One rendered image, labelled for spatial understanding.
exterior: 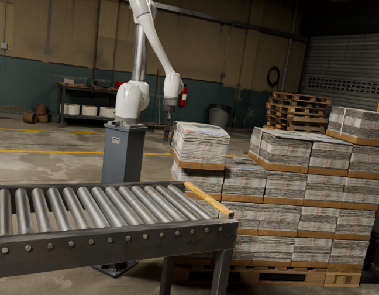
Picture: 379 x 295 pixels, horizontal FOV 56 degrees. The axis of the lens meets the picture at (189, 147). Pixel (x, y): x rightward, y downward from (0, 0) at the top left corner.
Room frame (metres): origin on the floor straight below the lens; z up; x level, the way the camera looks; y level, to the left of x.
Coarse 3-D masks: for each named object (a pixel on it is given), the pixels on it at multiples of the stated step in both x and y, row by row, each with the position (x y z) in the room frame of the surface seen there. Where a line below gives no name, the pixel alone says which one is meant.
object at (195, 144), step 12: (180, 132) 2.17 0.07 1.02; (192, 132) 2.07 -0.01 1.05; (204, 132) 2.10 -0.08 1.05; (216, 132) 2.15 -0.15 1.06; (180, 144) 2.12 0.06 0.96; (192, 144) 2.09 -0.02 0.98; (204, 144) 2.10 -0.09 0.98; (216, 144) 2.12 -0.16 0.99; (228, 144) 2.13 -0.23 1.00; (180, 156) 2.08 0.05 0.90; (192, 156) 2.09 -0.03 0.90; (204, 156) 2.11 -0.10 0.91; (216, 156) 2.13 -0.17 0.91
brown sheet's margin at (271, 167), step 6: (252, 156) 2.56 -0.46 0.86; (258, 162) 2.44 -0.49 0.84; (264, 162) 2.34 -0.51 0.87; (270, 168) 2.29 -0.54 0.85; (276, 168) 2.30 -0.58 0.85; (282, 168) 2.31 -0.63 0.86; (288, 168) 2.31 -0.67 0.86; (294, 168) 2.32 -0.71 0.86; (300, 168) 2.33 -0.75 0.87; (306, 168) 2.34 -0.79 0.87
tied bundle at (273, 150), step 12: (264, 132) 2.47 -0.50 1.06; (252, 144) 2.61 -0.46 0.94; (264, 144) 2.40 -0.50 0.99; (276, 144) 2.29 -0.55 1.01; (288, 144) 2.31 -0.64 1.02; (300, 144) 2.33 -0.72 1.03; (264, 156) 2.38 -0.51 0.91; (276, 156) 2.30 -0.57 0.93; (288, 156) 2.32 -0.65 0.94; (300, 156) 2.33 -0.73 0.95
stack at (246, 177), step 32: (192, 192) 2.20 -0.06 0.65; (224, 192) 2.23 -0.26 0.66; (256, 192) 2.28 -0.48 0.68; (288, 192) 2.33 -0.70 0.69; (320, 192) 2.37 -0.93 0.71; (256, 224) 2.29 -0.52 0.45; (288, 224) 2.33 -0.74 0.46; (320, 224) 2.38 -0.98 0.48; (192, 256) 2.21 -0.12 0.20; (256, 256) 2.30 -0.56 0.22; (288, 256) 2.35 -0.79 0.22; (320, 256) 2.39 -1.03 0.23
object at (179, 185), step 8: (16, 184) 1.50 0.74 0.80; (24, 184) 1.52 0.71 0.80; (32, 184) 1.53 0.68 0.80; (40, 184) 1.54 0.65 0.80; (48, 184) 1.56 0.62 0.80; (56, 184) 1.57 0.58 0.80; (64, 184) 1.59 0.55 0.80; (72, 184) 1.60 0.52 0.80; (80, 184) 1.62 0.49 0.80; (88, 184) 1.63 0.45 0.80; (96, 184) 1.65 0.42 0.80; (104, 184) 1.66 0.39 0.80; (112, 184) 1.68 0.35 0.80; (120, 184) 1.70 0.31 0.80; (128, 184) 1.71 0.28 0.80; (136, 184) 1.73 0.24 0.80; (144, 184) 1.75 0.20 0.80; (152, 184) 1.76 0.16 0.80; (160, 184) 1.78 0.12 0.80; (168, 184) 1.81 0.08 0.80; (176, 184) 1.83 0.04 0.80; (104, 192) 1.64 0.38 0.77; (184, 192) 1.85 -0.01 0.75; (48, 200) 1.52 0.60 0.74; (64, 200) 1.56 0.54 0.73; (80, 200) 1.59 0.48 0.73; (32, 208) 1.49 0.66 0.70; (48, 208) 1.53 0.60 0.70
